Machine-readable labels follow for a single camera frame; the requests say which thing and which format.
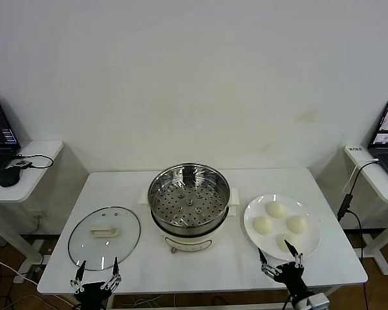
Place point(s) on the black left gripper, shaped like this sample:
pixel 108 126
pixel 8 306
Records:
pixel 92 294

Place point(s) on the black computer mouse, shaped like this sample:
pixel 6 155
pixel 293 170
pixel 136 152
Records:
pixel 9 177

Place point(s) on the white side desk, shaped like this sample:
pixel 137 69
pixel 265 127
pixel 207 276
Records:
pixel 45 148
pixel 375 190

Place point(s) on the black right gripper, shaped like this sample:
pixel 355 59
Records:
pixel 292 277

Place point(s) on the white steamed baozi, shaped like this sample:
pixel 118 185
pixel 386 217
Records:
pixel 262 225
pixel 297 224
pixel 283 243
pixel 275 209

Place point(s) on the stainless steel steamer basket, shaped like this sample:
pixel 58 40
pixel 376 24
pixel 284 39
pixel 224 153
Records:
pixel 189 206

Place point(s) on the cream electric cooker pot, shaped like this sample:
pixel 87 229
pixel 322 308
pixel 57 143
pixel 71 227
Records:
pixel 187 240

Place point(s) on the white round plate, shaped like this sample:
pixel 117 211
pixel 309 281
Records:
pixel 307 245

